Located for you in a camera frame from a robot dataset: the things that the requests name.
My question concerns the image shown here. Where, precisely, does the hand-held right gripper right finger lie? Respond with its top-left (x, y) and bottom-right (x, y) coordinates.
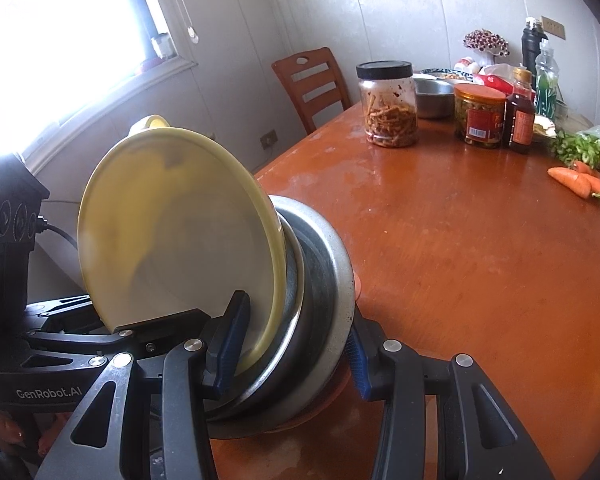
top-left (345, 305), bottom-right (553, 480)

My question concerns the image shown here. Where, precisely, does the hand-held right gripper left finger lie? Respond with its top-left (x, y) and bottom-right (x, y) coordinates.
top-left (55, 290), bottom-right (252, 480)

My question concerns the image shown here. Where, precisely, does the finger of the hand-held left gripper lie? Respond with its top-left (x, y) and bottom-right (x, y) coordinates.
top-left (29, 307), bottom-right (213, 364)
top-left (25, 295), bottom-right (109, 334)

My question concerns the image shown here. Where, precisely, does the orange plastic plate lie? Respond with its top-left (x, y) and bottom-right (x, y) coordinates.
top-left (260, 275), bottom-right (365, 433)

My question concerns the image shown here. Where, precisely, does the large steel basin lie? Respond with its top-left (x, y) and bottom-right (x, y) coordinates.
top-left (205, 195), bottom-right (356, 426)

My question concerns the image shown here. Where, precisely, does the deep steel bowl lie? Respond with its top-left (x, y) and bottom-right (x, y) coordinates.
top-left (232, 210), bottom-right (307, 401)

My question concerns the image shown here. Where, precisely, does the yellow bowl with handle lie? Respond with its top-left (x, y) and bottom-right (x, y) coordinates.
top-left (77, 115), bottom-right (287, 376)

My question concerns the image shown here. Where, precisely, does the person's left hand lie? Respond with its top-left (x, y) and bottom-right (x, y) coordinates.
top-left (0, 395), bottom-right (48, 456)

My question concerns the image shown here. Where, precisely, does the window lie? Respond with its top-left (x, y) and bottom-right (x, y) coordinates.
top-left (0, 0), bottom-right (198, 171)

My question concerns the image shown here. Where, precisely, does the clear jar with black lid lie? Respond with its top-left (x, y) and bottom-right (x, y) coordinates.
top-left (356, 61), bottom-right (419, 149)

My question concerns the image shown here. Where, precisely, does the jar with orange lid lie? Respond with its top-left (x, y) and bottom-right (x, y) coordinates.
top-left (453, 83), bottom-right (507, 150)

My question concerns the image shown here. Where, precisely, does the small steel bowl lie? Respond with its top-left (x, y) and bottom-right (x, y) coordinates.
top-left (412, 74), bottom-right (457, 120)

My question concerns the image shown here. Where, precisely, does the orange carrot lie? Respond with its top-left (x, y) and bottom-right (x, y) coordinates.
top-left (570, 160), bottom-right (600, 205)
top-left (547, 166), bottom-right (593, 199)

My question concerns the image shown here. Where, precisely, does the brown wooden chair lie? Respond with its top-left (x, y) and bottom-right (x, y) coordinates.
top-left (271, 47), bottom-right (353, 136)

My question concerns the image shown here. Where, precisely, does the dark sauce bottle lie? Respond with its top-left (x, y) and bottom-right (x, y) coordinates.
top-left (502, 67), bottom-right (537, 155)

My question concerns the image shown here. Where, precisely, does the blue patterned bowl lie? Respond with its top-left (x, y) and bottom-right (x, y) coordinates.
top-left (420, 66), bottom-right (473, 83)

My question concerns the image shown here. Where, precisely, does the plate of yellow food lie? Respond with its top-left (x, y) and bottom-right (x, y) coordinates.
top-left (532, 115), bottom-right (563, 140)

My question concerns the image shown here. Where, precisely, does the green celery bunch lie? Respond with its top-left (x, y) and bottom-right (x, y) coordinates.
top-left (550, 130), bottom-right (600, 168)

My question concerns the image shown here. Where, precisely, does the red tissue pack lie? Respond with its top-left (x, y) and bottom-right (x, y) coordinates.
top-left (472, 63), bottom-right (516, 96)

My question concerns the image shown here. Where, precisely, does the clear plastic bottle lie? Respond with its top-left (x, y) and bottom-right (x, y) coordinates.
top-left (534, 42), bottom-right (561, 121)

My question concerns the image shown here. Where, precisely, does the dried flower decoration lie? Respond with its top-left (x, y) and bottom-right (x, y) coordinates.
top-left (463, 29), bottom-right (510, 58)

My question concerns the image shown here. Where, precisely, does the black thermos flask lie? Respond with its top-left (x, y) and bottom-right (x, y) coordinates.
top-left (521, 17), bottom-right (550, 91)

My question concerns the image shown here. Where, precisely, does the black cable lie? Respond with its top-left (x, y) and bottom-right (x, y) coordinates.
top-left (39, 220), bottom-right (79, 250)

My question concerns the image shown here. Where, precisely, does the window blind cord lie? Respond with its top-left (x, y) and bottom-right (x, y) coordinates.
top-left (167, 0), bottom-right (200, 44)

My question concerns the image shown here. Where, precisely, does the beige wall socket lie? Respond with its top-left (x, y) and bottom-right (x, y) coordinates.
top-left (541, 16), bottom-right (567, 40)

